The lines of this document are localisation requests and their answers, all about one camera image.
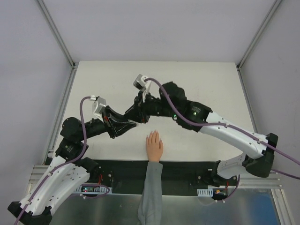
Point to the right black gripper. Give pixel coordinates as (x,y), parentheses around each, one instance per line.
(142,108)

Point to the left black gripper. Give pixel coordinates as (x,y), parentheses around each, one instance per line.
(108,123)

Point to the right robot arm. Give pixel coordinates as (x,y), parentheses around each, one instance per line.
(258,150)

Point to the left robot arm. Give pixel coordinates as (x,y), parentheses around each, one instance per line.
(68,168)

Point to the grey sleeved forearm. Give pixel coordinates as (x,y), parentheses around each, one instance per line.
(150,206)

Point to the mannequin hand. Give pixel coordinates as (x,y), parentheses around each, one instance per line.
(154,147)

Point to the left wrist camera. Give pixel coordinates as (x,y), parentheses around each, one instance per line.
(98,107)

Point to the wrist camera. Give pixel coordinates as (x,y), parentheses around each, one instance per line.
(142,85)
(98,107)

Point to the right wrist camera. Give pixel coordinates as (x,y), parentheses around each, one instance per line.
(142,85)

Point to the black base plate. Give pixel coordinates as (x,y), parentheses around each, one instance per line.
(167,178)

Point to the left aluminium frame post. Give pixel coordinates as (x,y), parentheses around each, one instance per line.
(55,32)

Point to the aluminium frame post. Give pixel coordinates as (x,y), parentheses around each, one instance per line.
(261,29)
(55,32)

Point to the left white cable duct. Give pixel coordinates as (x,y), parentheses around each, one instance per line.
(93,189)

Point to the white cable duct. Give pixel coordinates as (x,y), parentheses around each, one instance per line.
(93,189)
(212,191)

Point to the right white cable duct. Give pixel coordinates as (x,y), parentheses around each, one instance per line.
(212,191)

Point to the right aluminium frame post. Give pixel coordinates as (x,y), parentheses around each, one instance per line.
(261,29)

